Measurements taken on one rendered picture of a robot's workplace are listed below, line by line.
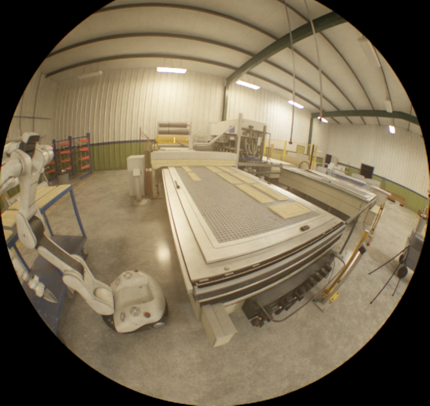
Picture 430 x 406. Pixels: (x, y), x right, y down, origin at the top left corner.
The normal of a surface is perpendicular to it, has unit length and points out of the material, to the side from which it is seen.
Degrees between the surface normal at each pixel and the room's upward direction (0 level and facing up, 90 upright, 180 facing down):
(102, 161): 90
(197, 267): 0
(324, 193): 90
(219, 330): 0
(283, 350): 0
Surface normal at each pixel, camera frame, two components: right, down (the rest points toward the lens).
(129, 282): 0.51, 0.04
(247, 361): 0.07, -0.94
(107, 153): 0.37, 0.33
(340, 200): -0.93, 0.05
